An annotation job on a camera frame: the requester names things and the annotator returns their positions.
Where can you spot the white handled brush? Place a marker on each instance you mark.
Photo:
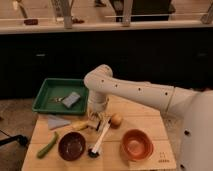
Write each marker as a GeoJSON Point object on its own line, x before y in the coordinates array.
{"type": "Point", "coordinates": [93, 152]}

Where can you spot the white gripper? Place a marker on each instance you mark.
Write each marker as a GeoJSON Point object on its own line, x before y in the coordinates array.
{"type": "Point", "coordinates": [95, 110]}

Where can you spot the green cucumber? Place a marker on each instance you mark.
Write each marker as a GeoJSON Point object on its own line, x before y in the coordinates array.
{"type": "Point", "coordinates": [42, 152]}

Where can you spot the grey sponge block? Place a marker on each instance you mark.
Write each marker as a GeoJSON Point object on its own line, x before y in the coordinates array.
{"type": "Point", "coordinates": [71, 99]}

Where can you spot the black chair base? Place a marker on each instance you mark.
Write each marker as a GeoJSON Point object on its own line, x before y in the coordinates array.
{"type": "Point", "coordinates": [20, 139]}

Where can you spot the orange bowl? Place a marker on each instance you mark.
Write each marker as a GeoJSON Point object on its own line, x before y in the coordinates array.
{"type": "Point", "coordinates": [136, 146]}

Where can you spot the dark red object on ledge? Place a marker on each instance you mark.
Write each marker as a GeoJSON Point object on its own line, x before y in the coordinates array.
{"type": "Point", "coordinates": [31, 22]}

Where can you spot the green plastic tray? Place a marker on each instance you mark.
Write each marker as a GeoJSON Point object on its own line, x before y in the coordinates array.
{"type": "Point", "coordinates": [59, 87]}

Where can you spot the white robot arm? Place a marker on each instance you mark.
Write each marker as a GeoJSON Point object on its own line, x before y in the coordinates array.
{"type": "Point", "coordinates": [194, 107]}

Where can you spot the yellow banana piece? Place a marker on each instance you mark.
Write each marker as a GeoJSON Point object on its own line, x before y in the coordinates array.
{"type": "Point", "coordinates": [79, 125]}

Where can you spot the small metal clip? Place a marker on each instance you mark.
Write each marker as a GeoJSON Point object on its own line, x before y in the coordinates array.
{"type": "Point", "coordinates": [57, 99]}

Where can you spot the grey triangular cloth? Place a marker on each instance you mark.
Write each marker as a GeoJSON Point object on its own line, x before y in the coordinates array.
{"type": "Point", "coordinates": [56, 122]}

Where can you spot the yellow onion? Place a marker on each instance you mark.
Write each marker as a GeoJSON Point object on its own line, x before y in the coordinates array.
{"type": "Point", "coordinates": [116, 120]}

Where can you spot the dark brown bowl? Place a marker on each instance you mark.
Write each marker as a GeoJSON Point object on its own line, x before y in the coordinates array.
{"type": "Point", "coordinates": [71, 146]}

